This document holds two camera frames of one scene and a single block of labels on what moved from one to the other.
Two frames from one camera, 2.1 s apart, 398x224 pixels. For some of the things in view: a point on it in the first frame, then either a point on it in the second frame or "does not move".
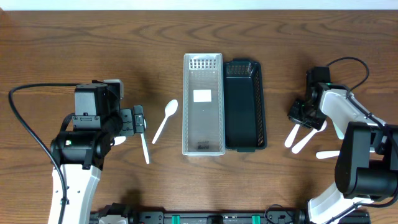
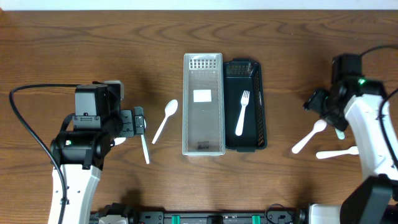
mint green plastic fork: (340, 135) does not move
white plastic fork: (291, 135) to (244, 101)
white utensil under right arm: (327, 154) does not move
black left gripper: (127, 128) does not move
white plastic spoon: (306, 138) does not move
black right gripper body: (306, 116) to (320, 101)
